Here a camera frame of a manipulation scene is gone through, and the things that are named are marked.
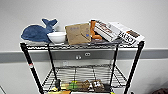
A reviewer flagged white bowl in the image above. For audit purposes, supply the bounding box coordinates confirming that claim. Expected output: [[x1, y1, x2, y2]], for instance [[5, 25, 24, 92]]
[[46, 31, 68, 45]]

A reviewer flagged blue whale plush toy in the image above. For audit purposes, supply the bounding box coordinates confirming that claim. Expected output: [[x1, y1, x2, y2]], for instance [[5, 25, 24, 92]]
[[20, 17, 59, 44]]

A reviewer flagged green toy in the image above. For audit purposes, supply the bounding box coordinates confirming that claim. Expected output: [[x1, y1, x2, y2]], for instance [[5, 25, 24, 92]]
[[68, 80, 80, 91]]

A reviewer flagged white box with brown print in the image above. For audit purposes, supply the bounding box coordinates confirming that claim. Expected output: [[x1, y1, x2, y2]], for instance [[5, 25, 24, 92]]
[[90, 19, 122, 43]]

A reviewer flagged long grey wall band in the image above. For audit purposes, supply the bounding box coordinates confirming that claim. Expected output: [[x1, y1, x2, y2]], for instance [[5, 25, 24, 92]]
[[0, 48, 168, 65]]

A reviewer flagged orange yellow plush toy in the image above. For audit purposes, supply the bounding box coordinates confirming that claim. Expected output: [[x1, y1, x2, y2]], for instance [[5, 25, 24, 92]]
[[58, 89, 73, 94]]

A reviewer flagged orange toy figure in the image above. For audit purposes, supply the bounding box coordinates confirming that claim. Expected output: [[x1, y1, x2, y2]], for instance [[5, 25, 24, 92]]
[[89, 19, 104, 42]]

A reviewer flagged black wire shelf rack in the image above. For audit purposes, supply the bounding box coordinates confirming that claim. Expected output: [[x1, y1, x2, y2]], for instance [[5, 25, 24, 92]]
[[19, 36, 146, 94]]

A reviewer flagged grey wall socket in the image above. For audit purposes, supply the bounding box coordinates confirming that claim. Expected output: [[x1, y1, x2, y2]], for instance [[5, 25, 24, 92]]
[[74, 54, 83, 61], [83, 51, 92, 58]]

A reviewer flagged white box with black lettering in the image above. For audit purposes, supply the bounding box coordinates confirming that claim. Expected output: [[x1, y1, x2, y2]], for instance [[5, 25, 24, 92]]
[[108, 21, 146, 47]]

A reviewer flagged brown plush toy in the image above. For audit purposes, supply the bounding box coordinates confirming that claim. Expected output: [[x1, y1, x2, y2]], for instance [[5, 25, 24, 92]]
[[78, 79, 91, 91]]

